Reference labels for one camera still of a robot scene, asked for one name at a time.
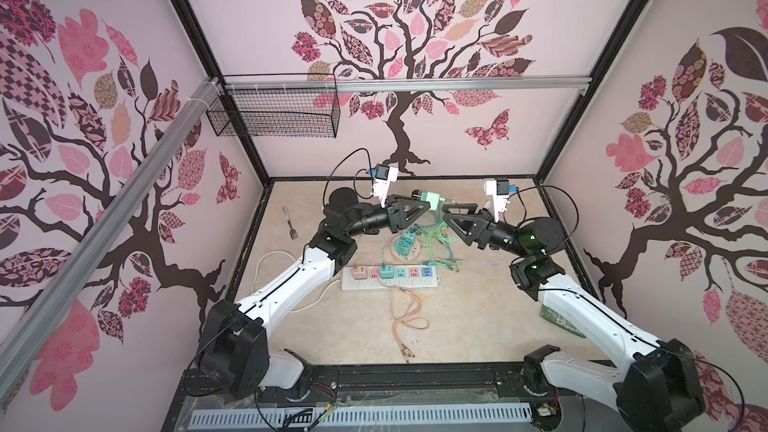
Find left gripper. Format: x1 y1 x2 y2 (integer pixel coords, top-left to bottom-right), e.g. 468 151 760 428
346 193 429 237

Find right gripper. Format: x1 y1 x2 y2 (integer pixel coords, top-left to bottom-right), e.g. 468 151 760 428
445 205 531 264

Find teal charger plug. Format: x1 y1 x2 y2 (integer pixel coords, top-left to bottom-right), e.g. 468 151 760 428
380 265 396 280
402 230 417 246

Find pink charger plug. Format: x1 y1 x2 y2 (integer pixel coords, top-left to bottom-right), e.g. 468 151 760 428
352 266 368 280

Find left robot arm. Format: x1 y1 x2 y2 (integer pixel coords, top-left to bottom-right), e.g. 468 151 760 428
193 187 431 399

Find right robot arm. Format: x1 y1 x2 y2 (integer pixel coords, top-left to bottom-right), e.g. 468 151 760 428
442 204 705 431

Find round pink power socket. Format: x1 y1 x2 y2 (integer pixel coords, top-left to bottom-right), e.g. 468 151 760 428
390 234 421 262

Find white multicolour power strip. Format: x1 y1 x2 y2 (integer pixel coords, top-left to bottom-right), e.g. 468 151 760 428
341 263 439 292

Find green snack packet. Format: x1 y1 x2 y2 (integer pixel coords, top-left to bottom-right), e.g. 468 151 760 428
540 305 585 338

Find tangled charging cables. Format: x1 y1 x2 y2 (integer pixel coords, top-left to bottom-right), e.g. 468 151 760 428
389 206 466 364

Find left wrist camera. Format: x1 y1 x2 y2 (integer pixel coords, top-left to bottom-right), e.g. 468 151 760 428
370 164 399 206

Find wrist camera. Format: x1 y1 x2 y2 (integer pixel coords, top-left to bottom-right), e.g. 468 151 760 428
370 164 399 206
484 178 518 221

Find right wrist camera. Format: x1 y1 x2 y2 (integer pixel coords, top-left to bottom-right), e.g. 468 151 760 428
484 178 518 221

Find white power strip cord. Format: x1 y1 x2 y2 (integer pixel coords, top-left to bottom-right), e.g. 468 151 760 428
251 250 343 313

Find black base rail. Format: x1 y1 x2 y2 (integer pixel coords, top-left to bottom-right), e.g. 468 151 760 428
161 362 628 431

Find black wire basket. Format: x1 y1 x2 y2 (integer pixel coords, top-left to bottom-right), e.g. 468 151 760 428
207 72 341 138

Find white cable duct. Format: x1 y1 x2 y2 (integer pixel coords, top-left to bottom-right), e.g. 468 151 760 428
186 403 532 431

